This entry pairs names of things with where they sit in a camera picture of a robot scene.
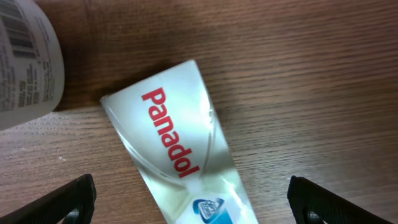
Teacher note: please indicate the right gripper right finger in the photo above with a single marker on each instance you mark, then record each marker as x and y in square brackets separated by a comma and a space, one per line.
[311, 203]

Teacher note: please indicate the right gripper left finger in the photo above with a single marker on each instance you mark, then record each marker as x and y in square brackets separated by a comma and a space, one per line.
[73, 202]

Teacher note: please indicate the white Panadol box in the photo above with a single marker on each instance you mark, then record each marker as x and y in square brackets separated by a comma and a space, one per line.
[170, 129]

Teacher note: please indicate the clear spray bottle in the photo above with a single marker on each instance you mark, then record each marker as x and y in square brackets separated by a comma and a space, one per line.
[32, 68]

